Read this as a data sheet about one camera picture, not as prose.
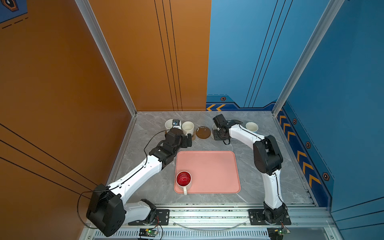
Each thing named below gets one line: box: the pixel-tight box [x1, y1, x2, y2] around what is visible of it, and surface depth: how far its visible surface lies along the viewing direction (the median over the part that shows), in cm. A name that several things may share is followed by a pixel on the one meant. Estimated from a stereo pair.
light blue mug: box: [245, 121, 259, 132], surface depth 101 cm
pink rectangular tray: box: [174, 150, 241, 194], surface depth 91 cm
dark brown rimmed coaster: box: [195, 126, 212, 139], surface depth 109 cm
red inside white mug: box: [176, 170, 192, 196], surface depth 81 cm
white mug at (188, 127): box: [181, 121, 195, 137], surface depth 101 cm
